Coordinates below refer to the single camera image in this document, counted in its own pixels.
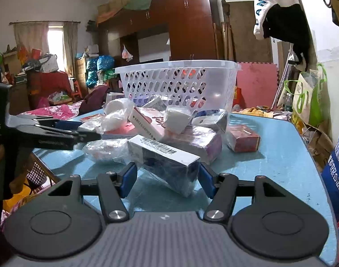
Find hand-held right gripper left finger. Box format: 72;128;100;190
48;162;138;223

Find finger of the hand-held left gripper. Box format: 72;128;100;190
33;118;82;131
16;124;102;151

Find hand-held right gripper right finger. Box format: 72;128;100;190
199;162;290;223

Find purple medicine box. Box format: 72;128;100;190
162;125;223;165

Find white barcode box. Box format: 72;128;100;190
127;134;201;198

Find pink flowered packet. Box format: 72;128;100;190
103;122;137;140

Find white plastic basket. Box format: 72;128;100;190
114;59;242;117

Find pink floral blanket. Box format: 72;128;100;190
18;101;84;120

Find brown wooden cabinet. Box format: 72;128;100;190
8;83;31;114

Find red flat packet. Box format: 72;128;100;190
80;113;104;123

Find dark purple garment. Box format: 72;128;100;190
78;85;111;116

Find red plastic stool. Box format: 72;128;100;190
71;82;82;99

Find clear plastic bag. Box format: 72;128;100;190
83;138;131;165

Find checked cloth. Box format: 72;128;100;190
26;162;51;187

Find red cloth-covered cabinet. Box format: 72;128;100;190
26;71;75;107

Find cluttered wooden shelf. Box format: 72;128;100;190
0;42;27;85

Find white roll in plastic bag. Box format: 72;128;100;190
101;97;135;132

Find clear bagged box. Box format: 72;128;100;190
106;92;125;103

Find tall cardboard box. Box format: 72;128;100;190
75;57;88;92

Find red box in plastic bag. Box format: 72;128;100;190
225;125;261;153

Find blue printed sack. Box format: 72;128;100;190
86;58;99;88
96;55;115;71

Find silver box in plastic bag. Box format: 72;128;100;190
192;109;229;134

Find white and pink box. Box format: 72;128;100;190
128;107;167;142

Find green and white plastic bag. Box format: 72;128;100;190
97;69;116;82

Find white patterned gift bag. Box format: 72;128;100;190
40;54;59;73

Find white cube box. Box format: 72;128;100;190
163;106;193;134

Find beige curtain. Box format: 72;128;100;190
14;22;49;55
63;22;79;77

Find small grey box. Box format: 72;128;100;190
143;96;168;112

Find yellow patterned cloth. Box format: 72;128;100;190
242;107;273;117

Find window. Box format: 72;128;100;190
48;26;65;71

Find white hanging plastic bag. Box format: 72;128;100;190
122;45;133;62

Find curtain rod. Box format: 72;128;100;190
9;20;80;25

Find pink foam mat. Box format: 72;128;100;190
236;63;278;109

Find brown paper bag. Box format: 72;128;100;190
304;124;334;170

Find green and white shopping bag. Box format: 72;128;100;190
284;63;330;127

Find blue bag with white print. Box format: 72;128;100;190
321;129;339;220

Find green cloth bundle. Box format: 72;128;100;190
122;0;155;12

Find leaning wooden planks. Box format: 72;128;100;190
221;0;234;62

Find metal crutch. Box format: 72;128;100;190
271;44;298;109

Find brown wooden board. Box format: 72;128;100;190
228;1;274;64

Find brown wooden wardrobe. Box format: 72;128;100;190
96;0;224;70

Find black hanging garment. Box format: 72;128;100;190
263;4;315;73

